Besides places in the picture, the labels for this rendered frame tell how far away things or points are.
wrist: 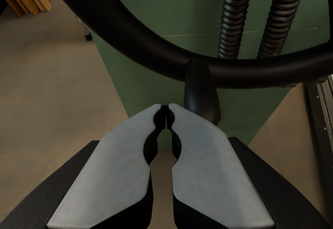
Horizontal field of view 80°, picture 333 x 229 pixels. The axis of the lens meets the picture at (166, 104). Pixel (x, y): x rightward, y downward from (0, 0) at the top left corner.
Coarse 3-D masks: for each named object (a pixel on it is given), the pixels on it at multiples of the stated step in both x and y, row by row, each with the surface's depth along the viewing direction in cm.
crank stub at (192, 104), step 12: (192, 60) 15; (204, 60) 15; (192, 72) 15; (204, 72) 14; (192, 84) 14; (204, 84) 14; (192, 96) 13; (204, 96) 13; (216, 96) 13; (192, 108) 13; (204, 108) 13; (216, 108) 13; (216, 120) 13
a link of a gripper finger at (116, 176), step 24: (144, 120) 10; (120, 144) 9; (144, 144) 9; (96, 168) 7; (120, 168) 7; (144, 168) 7; (72, 192) 6; (96, 192) 6; (120, 192) 6; (144, 192) 6; (72, 216) 6; (96, 216) 6; (120, 216) 6; (144, 216) 7
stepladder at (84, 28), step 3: (75, 15) 115; (78, 18) 116; (78, 21) 118; (81, 21) 118; (81, 24) 120; (84, 24) 121; (81, 27) 121; (84, 27) 121; (87, 27) 124; (84, 30) 123; (87, 30) 124; (87, 33) 125; (90, 33) 127; (87, 36) 125; (90, 36) 127; (87, 39) 127; (90, 39) 127
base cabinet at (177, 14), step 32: (128, 0) 31; (160, 0) 31; (192, 0) 31; (256, 0) 31; (320, 0) 31; (160, 32) 36; (192, 32) 36; (256, 32) 35; (288, 32) 35; (320, 32) 36; (128, 64) 42; (128, 96) 53; (160, 96) 52; (224, 96) 52; (256, 96) 52; (224, 128) 68; (256, 128) 69
